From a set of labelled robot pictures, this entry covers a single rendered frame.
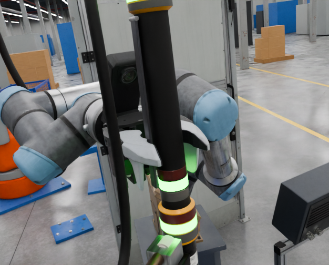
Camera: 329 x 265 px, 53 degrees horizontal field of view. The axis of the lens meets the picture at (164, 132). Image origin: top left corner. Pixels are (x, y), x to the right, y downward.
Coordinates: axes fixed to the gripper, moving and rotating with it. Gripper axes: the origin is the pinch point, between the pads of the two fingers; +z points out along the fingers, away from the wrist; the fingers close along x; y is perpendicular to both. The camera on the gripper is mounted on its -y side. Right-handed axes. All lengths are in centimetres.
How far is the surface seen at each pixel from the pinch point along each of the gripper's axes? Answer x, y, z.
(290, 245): -56, 62, -37
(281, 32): -931, 67, -873
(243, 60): -732, 134, -853
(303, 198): -58, 43, -34
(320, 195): -63, 43, -32
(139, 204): -56, 113, -182
